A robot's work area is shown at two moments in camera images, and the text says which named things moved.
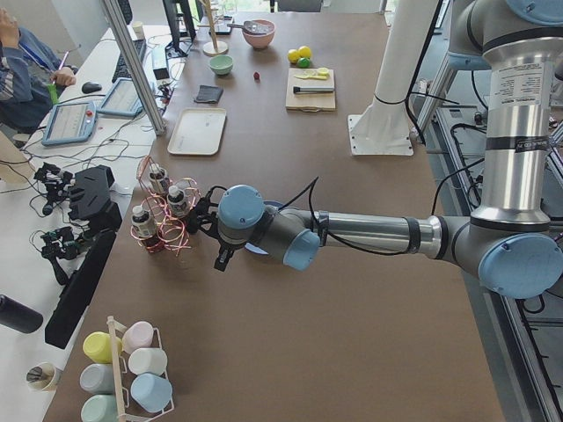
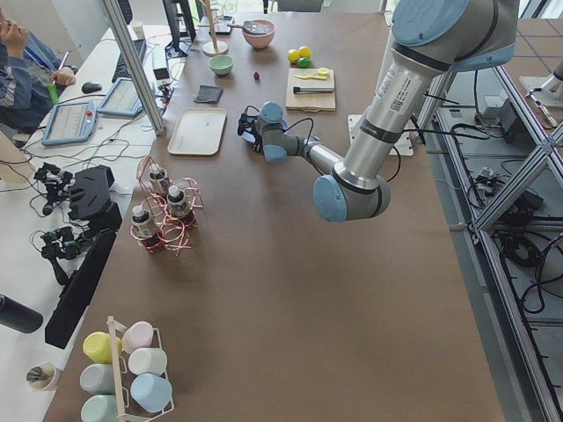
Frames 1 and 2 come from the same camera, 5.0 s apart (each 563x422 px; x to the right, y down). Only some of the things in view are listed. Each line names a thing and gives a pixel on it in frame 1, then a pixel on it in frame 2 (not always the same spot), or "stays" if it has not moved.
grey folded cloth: (208, 94) stays
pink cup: (137, 335) stays
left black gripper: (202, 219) → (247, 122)
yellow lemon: (293, 55) stays
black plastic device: (90, 200) stays
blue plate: (254, 248) → (252, 138)
